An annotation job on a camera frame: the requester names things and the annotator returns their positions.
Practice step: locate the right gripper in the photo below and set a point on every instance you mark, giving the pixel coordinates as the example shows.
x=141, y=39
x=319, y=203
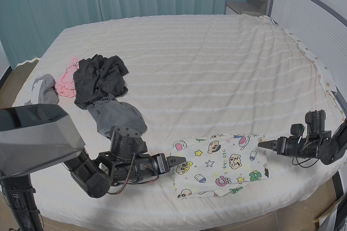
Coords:
x=288, y=146

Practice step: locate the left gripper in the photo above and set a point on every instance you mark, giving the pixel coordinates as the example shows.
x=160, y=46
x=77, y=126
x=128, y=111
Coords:
x=156, y=166

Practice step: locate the white printed pyjama top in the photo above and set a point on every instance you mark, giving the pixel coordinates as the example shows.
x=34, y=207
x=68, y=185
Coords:
x=217, y=167

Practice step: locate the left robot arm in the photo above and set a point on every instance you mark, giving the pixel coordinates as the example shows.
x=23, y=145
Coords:
x=40, y=143

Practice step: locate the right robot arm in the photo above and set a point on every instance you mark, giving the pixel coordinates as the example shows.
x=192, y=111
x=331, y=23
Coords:
x=330, y=146

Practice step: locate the bed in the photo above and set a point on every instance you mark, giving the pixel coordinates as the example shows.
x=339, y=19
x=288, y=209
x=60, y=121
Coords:
x=189, y=48

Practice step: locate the dark grey garment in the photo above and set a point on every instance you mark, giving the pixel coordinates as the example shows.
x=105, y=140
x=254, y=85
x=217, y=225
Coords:
x=116, y=116

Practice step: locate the white wood-edged cabinet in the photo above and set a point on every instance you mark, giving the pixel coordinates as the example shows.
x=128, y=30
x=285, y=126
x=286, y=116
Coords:
x=326, y=216

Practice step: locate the black garment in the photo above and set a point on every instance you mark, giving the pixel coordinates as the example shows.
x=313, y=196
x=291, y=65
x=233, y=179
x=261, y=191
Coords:
x=97, y=78

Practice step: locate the pink garment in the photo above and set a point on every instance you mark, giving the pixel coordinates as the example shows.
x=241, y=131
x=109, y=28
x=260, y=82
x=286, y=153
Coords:
x=66, y=83

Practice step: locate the grey white garment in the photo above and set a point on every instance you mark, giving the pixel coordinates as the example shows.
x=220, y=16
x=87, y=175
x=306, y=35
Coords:
x=46, y=91

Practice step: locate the grey bedside table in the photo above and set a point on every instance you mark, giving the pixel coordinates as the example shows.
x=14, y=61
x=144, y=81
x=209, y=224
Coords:
x=235, y=6

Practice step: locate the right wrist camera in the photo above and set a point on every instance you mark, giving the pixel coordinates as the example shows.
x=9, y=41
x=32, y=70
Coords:
x=296, y=129

